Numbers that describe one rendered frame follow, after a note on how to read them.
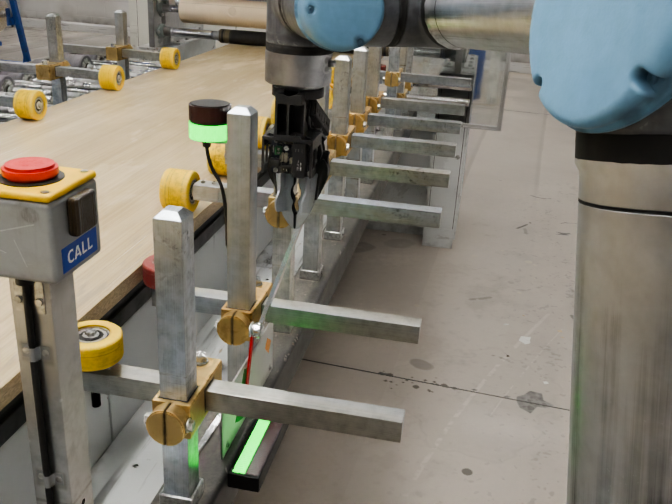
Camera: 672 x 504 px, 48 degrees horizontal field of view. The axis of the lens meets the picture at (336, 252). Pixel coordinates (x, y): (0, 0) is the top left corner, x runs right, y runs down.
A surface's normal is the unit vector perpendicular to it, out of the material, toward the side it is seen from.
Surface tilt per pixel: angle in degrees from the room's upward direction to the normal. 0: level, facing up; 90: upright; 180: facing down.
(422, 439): 0
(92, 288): 0
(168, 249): 90
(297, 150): 90
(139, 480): 0
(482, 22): 107
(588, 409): 91
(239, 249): 90
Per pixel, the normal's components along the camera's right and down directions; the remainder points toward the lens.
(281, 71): -0.42, 0.33
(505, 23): -0.91, 0.36
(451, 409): 0.05, -0.92
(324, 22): 0.24, 0.39
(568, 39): -0.94, -0.05
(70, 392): 0.98, 0.12
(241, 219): -0.20, 0.37
